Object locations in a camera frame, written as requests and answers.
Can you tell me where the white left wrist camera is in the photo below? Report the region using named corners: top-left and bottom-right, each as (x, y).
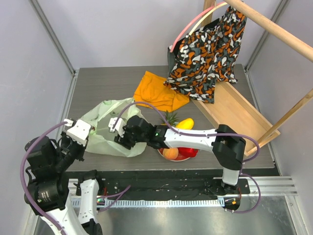
top-left (64, 118), bottom-right (93, 147)

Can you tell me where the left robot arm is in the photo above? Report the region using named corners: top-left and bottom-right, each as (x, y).
top-left (25, 132), bottom-right (104, 235)

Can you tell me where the pink and cream hanger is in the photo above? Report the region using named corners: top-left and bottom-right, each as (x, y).
top-left (169, 1), bottom-right (227, 52)

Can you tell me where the white cable duct strip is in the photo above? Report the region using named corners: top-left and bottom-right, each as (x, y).
top-left (70, 198), bottom-right (225, 208)

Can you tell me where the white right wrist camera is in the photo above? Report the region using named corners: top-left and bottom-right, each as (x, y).
top-left (108, 117), bottom-right (126, 136)

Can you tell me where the green avocado plastic bag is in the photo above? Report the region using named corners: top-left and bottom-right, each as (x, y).
top-left (80, 98), bottom-right (146, 157)

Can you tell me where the wooden rack frame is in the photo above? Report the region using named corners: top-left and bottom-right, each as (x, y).
top-left (193, 0), bottom-right (313, 156)

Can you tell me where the red fake apple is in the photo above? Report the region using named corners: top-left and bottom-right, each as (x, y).
top-left (178, 147), bottom-right (198, 158)

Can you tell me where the patterned camouflage cloth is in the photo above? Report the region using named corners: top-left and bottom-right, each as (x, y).
top-left (164, 6), bottom-right (247, 103)

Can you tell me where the yellow fake mango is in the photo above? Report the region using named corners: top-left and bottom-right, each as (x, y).
top-left (176, 118), bottom-right (194, 130)

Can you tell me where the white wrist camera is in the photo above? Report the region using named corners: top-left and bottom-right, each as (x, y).
top-left (64, 118), bottom-right (93, 147)
top-left (108, 117), bottom-right (126, 136)

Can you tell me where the red floral plate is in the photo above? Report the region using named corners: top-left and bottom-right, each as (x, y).
top-left (158, 148), bottom-right (190, 162)

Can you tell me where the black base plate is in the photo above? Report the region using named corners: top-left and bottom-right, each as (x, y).
top-left (68, 168), bottom-right (251, 199)

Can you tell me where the fake peach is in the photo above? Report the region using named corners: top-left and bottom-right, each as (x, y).
top-left (162, 148), bottom-right (179, 160)

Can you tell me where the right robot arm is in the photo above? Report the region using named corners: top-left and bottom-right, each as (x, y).
top-left (108, 116), bottom-right (246, 195)

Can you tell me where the orange cloth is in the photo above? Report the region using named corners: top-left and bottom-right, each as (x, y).
top-left (133, 71), bottom-right (190, 112)

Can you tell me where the fake pineapple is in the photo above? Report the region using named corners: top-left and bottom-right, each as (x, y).
top-left (164, 111), bottom-right (179, 127)

